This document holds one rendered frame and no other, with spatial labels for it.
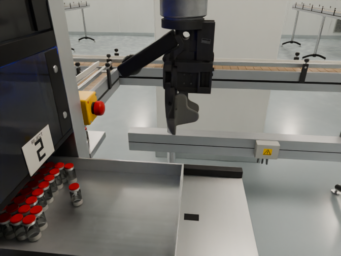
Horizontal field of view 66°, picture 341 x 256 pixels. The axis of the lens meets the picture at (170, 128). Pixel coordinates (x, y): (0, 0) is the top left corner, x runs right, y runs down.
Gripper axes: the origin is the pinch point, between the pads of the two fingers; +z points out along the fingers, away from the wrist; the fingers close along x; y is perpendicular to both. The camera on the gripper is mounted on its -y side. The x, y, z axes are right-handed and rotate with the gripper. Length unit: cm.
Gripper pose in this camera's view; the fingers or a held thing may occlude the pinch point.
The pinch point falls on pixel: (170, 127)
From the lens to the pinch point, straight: 52.1
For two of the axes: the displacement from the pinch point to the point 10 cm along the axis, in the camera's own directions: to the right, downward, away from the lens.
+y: 9.9, 0.5, -0.9
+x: 1.0, -4.6, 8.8
